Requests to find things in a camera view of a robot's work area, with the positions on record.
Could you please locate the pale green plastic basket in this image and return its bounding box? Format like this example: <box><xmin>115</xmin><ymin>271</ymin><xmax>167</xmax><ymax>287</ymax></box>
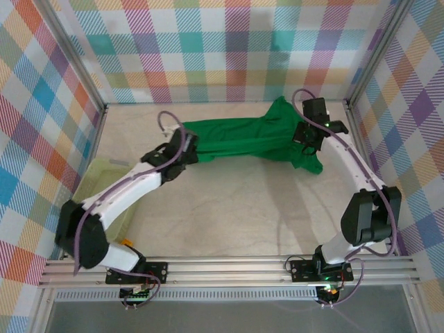
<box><xmin>71</xmin><ymin>157</ymin><xmax>143</xmax><ymax>244</ymax></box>

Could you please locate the aluminium mounting rail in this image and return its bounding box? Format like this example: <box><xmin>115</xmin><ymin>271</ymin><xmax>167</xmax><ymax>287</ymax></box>
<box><xmin>37</xmin><ymin>256</ymin><xmax>420</xmax><ymax>289</ymax></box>

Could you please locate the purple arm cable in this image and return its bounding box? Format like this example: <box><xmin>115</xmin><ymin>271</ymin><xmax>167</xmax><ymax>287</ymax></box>
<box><xmin>72</xmin><ymin>110</ymin><xmax>188</xmax><ymax>309</ymax></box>
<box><xmin>291</xmin><ymin>88</ymin><xmax>399</xmax><ymax>309</ymax></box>

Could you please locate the aluminium frame post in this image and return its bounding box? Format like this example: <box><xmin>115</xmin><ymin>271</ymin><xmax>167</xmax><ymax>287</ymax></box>
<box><xmin>345</xmin><ymin>0</ymin><xmax>416</xmax><ymax>105</ymax></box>
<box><xmin>33</xmin><ymin>0</ymin><xmax>108</xmax><ymax>114</ymax></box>

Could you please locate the aluminium table side rail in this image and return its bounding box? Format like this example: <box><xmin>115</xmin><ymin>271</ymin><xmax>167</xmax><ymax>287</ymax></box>
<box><xmin>345</xmin><ymin>102</ymin><xmax>398</xmax><ymax>256</ymax></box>
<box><xmin>59</xmin><ymin>105</ymin><xmax>109</xmax><ymax>261</ymax></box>

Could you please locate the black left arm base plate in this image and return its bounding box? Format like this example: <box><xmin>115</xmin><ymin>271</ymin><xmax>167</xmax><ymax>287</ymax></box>
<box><xmin>105</xmin><ymin>262</ymin><xmax>169</xmax><ymax>285</ymax></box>

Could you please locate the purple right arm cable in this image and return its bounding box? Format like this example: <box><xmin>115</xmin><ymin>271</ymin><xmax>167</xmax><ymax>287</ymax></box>
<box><xmin>291</xmin><ymin>88</ymin><xmax>399</xmax><ymax>309</ymax></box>

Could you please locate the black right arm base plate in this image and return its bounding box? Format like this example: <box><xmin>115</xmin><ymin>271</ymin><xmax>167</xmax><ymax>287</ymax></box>
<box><xmin>289</xmin><ymin>258</ymin><xmax>355</xmax><ymax>282</ymax></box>

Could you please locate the slotted grey cable duct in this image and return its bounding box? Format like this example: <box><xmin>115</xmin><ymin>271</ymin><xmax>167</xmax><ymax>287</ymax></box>
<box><xmin>55</xmin><ymin>289</ymin><xmax>320</xmax><ymax>302</ymax></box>

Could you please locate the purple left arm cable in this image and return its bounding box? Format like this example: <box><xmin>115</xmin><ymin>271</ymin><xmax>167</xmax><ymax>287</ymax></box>
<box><xmin>72</xmin><ymin>110</ymin><xmax>188</xmax><ymax>309</ymax></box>

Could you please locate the green t-shirt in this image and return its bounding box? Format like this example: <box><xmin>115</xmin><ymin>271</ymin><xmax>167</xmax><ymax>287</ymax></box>
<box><xmin>182</xmin><ymin>96</ymin><xmax>323</xmax><ymax>174</ymax></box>

